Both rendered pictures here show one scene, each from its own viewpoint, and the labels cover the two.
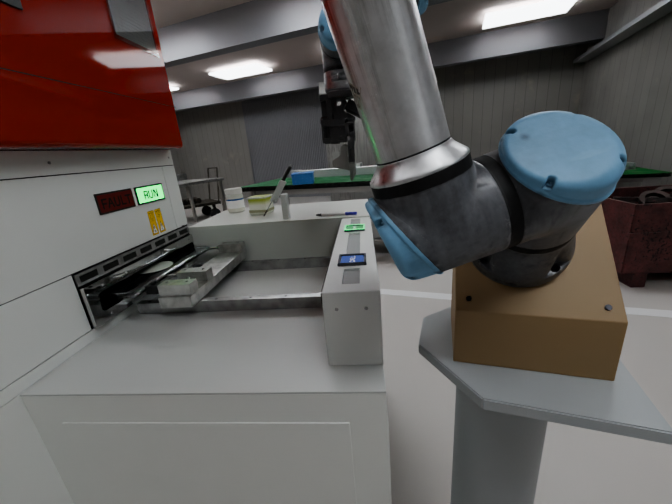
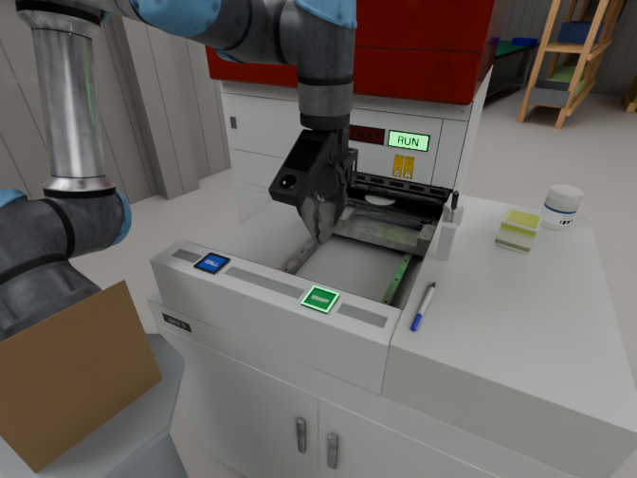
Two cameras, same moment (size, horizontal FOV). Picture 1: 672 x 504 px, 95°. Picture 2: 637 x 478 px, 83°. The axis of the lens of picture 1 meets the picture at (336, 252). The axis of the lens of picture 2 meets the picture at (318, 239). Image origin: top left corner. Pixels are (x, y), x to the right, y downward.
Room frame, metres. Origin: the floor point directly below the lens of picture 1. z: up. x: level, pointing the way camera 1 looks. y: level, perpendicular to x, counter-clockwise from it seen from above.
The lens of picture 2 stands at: (1.01, -0.54, 1.44)
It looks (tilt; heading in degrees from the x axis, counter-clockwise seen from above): 34 degrees down; 110
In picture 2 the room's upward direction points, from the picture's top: straight up
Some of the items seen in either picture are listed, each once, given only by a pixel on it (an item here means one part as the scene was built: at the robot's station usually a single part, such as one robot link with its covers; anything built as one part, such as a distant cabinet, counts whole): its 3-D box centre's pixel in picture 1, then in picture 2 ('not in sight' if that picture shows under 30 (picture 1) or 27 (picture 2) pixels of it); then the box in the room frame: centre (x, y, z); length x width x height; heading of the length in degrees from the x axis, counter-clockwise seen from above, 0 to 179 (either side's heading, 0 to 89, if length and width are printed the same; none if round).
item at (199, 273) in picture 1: (195, 274); (345, 216); (0.76, 0.37, 0.89); 0.08 x 0.03 x 0.03; 84
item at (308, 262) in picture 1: (266, 264); (400, 274); (0.96, 0.23, 0.84); 0.50 x 0.02 x 0.03; 84
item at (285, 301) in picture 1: (234, 303); (309, 248); (0.69, 0.26, 0.84); 0.50 x 0.02 x 0.03; 84
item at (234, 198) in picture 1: (234, 200); (559, 207); (1.30, 0.40, 1.01); 0.07 x 0.07 x 0.10
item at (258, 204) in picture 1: (261, 204); (518, 230); (1.20, 0.27, 1.00); 0.07 x 0.07 x 0.07; 75
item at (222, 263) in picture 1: (211, 273); (369, 230); (0.84, 0.37, 0.87); 0.36 x 0.08 x 0.03; 174
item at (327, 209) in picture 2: not in sight; (333, 216); (0.86, -0.04, 1.14); 0.06 x 0.03 x 0.09; 84
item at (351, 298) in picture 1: (355, 268); (266, 306); (0.71, -0.05, 0.89); 0.55 x 0.09 x 0.14; 174
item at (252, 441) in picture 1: (291, 385); (358, 377); (0.88, 0.20, 0.41); 0.96 x 0.64 x 0.82; 174
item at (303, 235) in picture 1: (290, 229); (501, 292); (1.19, 0.17, 0.89); 0.62 x 0.35 x 0.14; 84
